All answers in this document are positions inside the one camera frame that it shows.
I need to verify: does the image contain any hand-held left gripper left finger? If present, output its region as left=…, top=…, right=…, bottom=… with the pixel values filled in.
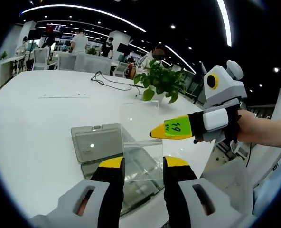
left=28, top=156, right=126, bottom=228

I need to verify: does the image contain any white office desk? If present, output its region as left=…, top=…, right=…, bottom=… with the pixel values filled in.
left=56, top=52, right=112, bottom=75

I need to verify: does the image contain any long clear plastic divider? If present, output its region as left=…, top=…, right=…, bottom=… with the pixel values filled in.
left=120, top=100, right=160, bottom=143
left=123, top=139, right=164, bottom=185

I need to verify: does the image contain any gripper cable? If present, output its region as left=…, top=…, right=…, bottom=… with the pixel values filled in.
left=230, top=139, right=253, bottom=168

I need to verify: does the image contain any person's right forearm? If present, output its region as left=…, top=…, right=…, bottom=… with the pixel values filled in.
left=254, top=116, right=281, bottom=148

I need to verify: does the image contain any flat white strip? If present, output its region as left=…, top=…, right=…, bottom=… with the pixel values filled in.
left=37, top=93, right=92, bottom=99

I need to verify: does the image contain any green potted plant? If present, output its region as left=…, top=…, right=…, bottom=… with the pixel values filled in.
left=133, top=59, right=187, bottom=104

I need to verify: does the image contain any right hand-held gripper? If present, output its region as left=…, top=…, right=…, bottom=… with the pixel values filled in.
left=149, top=60, right=248, bottom=144

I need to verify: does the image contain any black cable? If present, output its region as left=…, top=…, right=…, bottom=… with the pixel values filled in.
left=91, top=71, right=145, bottom=96

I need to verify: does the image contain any person's body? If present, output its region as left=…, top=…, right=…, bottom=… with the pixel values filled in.
left=252, top=167, right=281, bottom=218

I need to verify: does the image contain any clear plastic box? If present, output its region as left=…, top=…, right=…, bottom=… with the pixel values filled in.
left=70, top=123, right=165, bottom=216

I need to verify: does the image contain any white side counter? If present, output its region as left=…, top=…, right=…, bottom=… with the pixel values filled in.
left=0, top=55, right=25, bottom=90

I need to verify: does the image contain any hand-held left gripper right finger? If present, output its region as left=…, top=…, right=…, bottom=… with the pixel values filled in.
left=162, top=155, right=253, bottom=228

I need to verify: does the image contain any white office chair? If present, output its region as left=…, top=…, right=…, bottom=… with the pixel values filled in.
left=32, top=48, right=51, bottom=71
left=112, top=61, right=130, bottom=78

